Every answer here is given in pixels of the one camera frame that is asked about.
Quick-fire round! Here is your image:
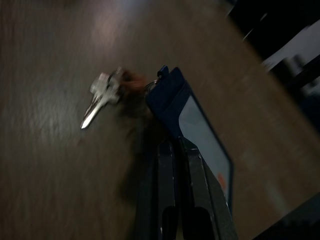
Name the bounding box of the brown elephant charm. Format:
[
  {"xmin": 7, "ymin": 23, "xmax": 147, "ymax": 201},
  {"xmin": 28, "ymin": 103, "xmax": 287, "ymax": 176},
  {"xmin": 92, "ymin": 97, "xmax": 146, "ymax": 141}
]
[{"xmin": 119, "ymin": 69, "xmax": 148, "ymax": 94}]

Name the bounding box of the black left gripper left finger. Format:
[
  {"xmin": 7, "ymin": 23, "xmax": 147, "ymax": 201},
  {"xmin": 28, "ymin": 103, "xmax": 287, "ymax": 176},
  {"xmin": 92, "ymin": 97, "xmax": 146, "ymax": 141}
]
[{"xmin": 136, "ymin": 139, "xmax": 182, "ymax": 240}]

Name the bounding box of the silver house key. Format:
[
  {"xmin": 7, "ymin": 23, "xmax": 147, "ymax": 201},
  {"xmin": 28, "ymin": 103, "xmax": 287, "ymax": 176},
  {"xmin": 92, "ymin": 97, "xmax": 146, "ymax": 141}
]
[{"xmin": 79, "ymin": 71, "xmax": 121, "ymax": 130}]

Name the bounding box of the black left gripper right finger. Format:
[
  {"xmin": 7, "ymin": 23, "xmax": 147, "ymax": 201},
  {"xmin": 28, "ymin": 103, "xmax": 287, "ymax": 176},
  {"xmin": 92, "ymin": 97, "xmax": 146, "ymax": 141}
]
[{"xmin": 178, "ymin": 137, "xmax": 239, "ymax": 240}]

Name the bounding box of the navy blue card holder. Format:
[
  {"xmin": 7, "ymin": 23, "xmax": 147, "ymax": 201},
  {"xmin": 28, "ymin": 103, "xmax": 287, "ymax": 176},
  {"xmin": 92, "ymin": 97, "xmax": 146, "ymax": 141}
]
[{"xmin": 145, "ymin": 65, "xmax": 235, "ymax": 216}]

